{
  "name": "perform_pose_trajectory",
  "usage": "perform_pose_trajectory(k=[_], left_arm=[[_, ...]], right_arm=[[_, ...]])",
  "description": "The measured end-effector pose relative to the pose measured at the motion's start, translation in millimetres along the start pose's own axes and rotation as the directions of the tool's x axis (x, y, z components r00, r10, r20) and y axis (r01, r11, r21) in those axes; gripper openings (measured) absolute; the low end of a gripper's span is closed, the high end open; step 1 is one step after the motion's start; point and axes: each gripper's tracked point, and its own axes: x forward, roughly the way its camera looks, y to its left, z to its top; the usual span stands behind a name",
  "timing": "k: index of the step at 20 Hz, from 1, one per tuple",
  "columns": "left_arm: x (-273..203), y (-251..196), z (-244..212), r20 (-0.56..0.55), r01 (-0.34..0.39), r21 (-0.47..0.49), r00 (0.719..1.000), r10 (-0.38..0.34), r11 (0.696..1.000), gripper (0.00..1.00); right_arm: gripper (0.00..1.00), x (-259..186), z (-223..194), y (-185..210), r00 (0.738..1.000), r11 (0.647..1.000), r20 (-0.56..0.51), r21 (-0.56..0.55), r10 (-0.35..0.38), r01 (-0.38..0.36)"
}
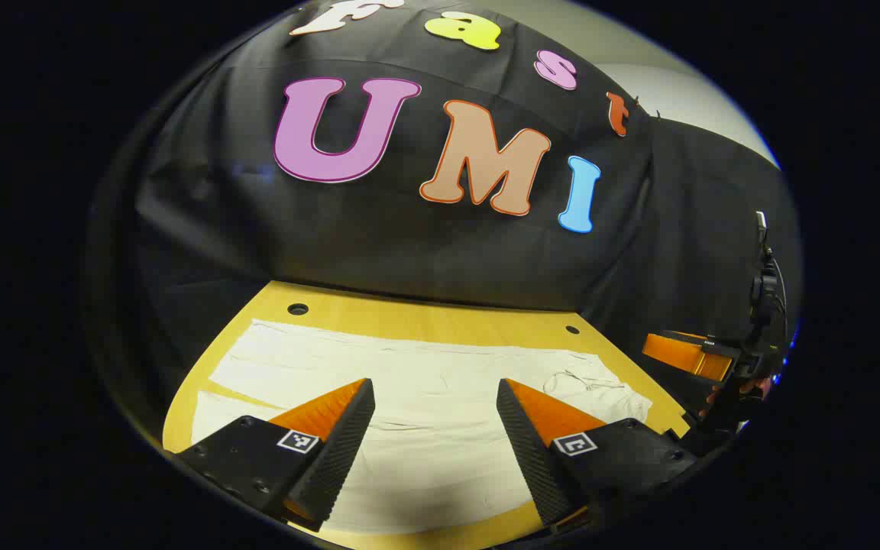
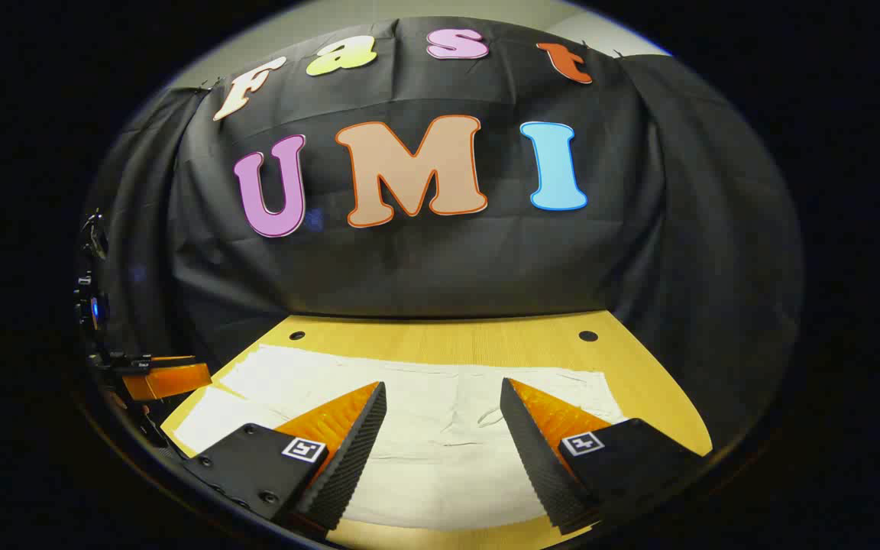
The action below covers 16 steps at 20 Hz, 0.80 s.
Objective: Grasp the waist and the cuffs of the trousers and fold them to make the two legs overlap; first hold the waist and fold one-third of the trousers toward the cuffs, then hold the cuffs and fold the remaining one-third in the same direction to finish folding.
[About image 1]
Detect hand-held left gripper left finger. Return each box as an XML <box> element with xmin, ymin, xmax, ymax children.
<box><xmin>169</xmin><ymin>377</ymin><xmax>377</xmax><ymax>533</ymax></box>

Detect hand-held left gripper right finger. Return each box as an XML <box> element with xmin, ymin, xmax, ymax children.
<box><xmin>496</xmin><ymin>377</ymin><xmax>697</xmax><ymax>535</ymax></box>

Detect white jeans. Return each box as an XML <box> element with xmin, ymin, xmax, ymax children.
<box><xmin>192</xmin><ymin>319</ymin><xmax>653</xmax><ymax>535</ymax></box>

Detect black backdrop cloth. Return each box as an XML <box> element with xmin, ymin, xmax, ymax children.
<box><xmin>89</xmin><ymin>0</ymin><xmax>804</xmax><ymax>459</ymax></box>

